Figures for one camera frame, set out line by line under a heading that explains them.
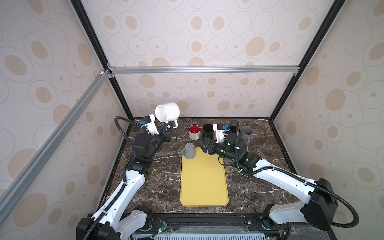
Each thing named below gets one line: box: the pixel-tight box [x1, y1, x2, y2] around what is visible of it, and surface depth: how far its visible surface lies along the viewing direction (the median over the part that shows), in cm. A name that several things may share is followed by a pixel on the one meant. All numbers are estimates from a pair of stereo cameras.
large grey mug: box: [240, 126, 254, 146], surface depth 99 cm
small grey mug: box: [179, 142, 196, 160], surface depth 93 cm
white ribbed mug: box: [155, 102, 180, 129], surface depth 71 cm
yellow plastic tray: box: [180, 147, 229, 207], surface depth 86 cm
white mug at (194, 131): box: [188, 124, 201, 141], surface depth 105 cm
